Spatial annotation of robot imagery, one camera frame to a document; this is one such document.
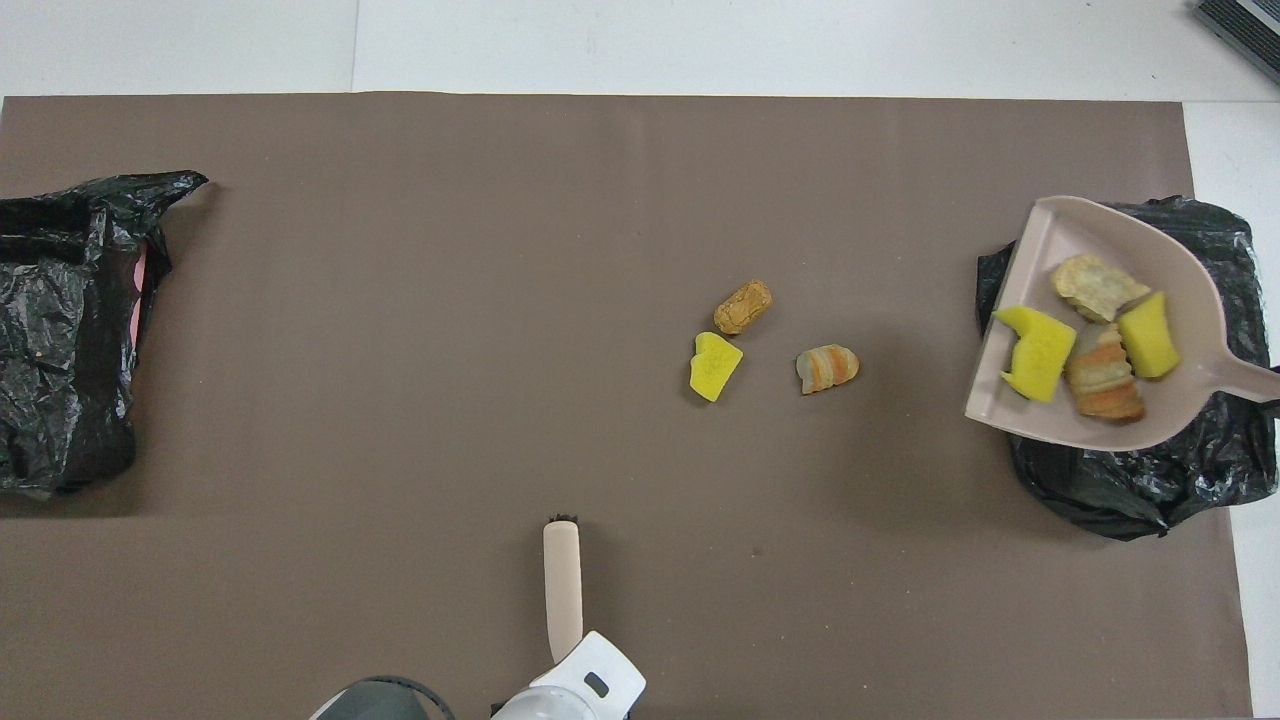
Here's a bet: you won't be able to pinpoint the brown cork-like trash piece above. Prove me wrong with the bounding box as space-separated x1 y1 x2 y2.
713 278 774 336

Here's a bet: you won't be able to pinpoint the orange striped foam piece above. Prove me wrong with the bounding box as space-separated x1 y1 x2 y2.
795 344 860 395
1064 322 1147 423

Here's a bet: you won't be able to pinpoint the beige hand brush black bristles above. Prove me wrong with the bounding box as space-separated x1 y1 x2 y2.
543 514 584 666

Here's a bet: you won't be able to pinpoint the notched yellow sponge piece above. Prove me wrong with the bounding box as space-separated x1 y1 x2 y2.
992 305 1079 404

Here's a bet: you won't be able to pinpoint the beige plastic dustpan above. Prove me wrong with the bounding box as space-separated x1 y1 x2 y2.
964 195 1280 452

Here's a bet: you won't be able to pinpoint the pale trash piece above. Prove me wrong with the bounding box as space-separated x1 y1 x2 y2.
1050 253 1153 324

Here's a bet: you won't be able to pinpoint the small yellow sponge piece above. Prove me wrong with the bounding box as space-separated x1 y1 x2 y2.
1117 290 1182 380

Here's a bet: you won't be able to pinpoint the black plastic trash bag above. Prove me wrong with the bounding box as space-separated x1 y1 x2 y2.
977 197 1280 542
0 170 210 498

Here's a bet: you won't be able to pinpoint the pink plastic bin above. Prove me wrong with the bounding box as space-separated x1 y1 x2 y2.
130 245 152 346

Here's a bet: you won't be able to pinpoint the brown paper table mat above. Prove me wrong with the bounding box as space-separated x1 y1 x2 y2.
0 92 1253 720

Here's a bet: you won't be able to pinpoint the dark grey ribbed device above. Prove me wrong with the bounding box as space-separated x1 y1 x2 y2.
1193 0 1280 86

